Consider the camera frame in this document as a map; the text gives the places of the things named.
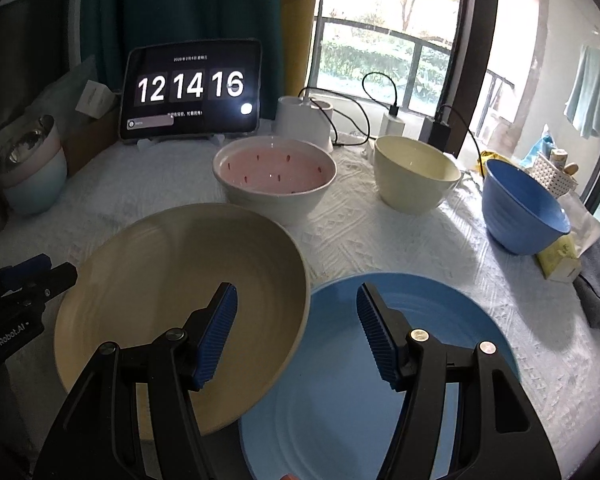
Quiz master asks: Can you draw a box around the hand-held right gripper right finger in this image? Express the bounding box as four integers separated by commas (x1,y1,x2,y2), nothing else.
356,282,563,480

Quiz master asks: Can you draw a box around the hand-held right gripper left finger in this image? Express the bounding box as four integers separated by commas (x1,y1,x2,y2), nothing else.
32,282,239,480

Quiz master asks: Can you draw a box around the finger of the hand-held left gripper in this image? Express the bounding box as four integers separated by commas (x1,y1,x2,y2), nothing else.
27,262,79,307
0,254,51,286

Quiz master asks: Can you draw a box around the blue plate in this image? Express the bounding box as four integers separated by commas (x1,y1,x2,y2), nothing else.
238,272,523,480

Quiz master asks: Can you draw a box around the beige plate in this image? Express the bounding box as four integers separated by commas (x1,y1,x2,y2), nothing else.
53,203,312,437

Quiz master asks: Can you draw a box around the cream bowl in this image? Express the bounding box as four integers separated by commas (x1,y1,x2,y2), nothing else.
373,135,462,214

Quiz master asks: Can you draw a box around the pink spotted bowl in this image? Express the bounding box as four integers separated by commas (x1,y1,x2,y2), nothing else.
212,136,337,225

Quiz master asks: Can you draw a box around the light blue bowl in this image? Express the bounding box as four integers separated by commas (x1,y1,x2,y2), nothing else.
2,152,69,216

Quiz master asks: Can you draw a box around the pale pink bowl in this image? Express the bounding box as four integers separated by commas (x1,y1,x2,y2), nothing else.
0,122,63,189

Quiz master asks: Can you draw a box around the metal bowl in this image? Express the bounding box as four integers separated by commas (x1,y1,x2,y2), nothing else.
0,114,56,173

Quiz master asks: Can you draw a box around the cardboard box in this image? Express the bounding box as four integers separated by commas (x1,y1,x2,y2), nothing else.
60,109,122,177

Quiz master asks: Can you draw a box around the clear tablet stand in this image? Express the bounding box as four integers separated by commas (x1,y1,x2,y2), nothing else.
137,131,241,152

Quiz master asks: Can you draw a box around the small white box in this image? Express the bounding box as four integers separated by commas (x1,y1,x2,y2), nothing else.
75,80,114,120

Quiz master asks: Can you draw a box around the pale yellow box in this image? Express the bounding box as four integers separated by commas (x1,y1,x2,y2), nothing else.
536,235,584,282

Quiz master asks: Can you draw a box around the yellow packet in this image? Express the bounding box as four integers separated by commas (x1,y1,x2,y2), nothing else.
472,150,502,177

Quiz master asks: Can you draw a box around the white power bank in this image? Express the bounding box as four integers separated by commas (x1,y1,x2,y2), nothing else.
380,112,407,139

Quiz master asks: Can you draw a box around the dark power bank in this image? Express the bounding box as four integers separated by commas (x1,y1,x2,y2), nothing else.
427,117,453,153

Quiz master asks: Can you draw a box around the white twin-cup appliance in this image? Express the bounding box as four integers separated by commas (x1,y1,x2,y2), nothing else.
271,0,386,153

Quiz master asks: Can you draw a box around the grey cloth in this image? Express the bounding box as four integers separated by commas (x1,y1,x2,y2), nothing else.
572,237,600,327

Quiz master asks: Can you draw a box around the white perforated basket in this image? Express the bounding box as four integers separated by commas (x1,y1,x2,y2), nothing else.
527,152,581,202

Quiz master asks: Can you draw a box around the clear plastic bag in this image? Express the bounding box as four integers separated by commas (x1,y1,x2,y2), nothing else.
559,194,600,257

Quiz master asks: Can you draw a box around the tablet with clock display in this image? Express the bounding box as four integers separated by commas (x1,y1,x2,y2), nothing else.
117,39,263,142

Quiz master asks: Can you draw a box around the blue snack bag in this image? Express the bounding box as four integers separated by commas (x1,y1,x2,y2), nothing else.
530,127,557,167

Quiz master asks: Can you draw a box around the balcony railing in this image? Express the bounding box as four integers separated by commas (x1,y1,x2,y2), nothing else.
311,15,454,112

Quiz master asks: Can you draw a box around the teal curtain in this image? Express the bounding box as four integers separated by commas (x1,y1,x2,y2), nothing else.
82,0,284,97

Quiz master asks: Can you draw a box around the yellow curtain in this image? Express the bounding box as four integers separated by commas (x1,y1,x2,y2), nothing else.
280,0,313,107

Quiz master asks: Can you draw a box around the light blue hanging towel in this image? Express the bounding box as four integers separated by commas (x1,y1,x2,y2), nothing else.
565,45,600,140

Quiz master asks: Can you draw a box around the black lamp cable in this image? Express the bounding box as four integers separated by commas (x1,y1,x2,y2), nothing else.
299,87,372,148

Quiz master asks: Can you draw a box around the black long charging cable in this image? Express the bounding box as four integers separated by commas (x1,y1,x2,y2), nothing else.
436,104,487,171

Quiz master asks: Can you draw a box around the black looped charging cable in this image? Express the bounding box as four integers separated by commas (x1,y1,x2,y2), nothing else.
362,71,404,117

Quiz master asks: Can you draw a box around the dark window frame post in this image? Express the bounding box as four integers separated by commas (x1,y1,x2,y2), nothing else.
449,0,502,157

